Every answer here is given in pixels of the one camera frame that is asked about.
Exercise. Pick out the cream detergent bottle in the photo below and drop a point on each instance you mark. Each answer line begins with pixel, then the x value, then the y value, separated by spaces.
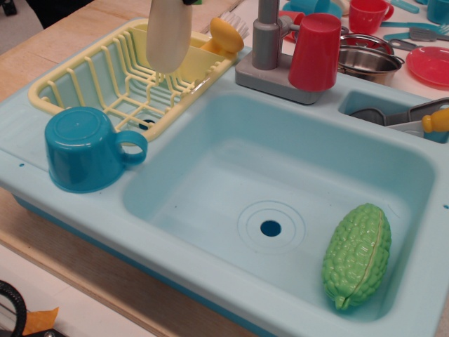
pixel 168 34

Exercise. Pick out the light blue toy sink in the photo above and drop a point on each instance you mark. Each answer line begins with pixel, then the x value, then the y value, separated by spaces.
pixel 238 198

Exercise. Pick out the yellow plastic drying rack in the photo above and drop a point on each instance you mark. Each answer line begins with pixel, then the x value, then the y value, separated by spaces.
pixel 113 76

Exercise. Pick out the grey toy faucet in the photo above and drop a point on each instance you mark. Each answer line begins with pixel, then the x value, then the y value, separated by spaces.
pixel 267 66

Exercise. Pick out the yellow dish brush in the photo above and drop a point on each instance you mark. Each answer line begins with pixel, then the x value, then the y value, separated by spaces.
pixel 227 34

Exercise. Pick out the red plastic tumbler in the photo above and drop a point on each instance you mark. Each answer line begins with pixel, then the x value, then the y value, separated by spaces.
pixel 315 58

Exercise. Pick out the blue plastic mug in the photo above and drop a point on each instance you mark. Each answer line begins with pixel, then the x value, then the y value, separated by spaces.
pixel 85 153

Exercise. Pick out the green bitter melon toy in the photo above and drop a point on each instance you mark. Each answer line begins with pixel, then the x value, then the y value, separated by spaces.
pixel 357 256

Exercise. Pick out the stainless steel pot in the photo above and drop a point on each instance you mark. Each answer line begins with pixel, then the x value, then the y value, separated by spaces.
pixel 368 57

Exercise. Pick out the teal plastic plate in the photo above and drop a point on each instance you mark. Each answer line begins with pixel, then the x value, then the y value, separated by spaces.
pixel 313 6

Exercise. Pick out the grey toy pan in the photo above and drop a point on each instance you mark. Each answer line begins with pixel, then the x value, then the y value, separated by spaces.
pixel 415 113

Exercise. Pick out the red plastic mug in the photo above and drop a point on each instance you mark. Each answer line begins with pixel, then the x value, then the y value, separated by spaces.
pixel 366 16

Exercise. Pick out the red plastic plate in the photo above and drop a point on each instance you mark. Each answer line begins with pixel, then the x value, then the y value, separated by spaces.
pixel 429 64

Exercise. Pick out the grey toy spatula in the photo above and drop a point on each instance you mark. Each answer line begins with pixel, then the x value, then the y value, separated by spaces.
pixel 417 34

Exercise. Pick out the orange tape piece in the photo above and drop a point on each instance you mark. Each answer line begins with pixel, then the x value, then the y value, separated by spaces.
pixel 40 321

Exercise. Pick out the teal toy utensil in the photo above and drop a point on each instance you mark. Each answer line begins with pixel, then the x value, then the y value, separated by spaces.
pixel 411 24

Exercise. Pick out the blue plastic cup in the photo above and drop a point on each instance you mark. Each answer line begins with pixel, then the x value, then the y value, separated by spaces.
pixel 438 11

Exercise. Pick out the yellow handled toy knife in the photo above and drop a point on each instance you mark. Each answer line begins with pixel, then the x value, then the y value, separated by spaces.
pixel 437 122

